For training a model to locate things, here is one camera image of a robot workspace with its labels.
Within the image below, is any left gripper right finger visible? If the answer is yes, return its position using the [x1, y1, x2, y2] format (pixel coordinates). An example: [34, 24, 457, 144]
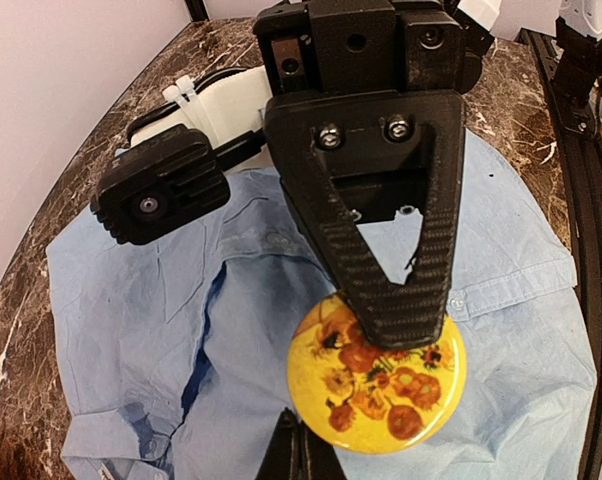
[301, 425, 346, 480]

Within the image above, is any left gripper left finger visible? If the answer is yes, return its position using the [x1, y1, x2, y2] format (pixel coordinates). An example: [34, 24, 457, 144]
[255, 409, 300, 480]

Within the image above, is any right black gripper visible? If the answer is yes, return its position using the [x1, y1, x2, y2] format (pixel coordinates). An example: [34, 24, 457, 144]
[253, 1, 497, 350]

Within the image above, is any light blue shirt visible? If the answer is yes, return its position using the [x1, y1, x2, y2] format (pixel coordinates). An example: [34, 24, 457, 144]
[47, 134, 597, 479]

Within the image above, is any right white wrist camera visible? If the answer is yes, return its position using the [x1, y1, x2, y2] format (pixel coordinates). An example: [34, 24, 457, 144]
[90, 67, 271, 245]

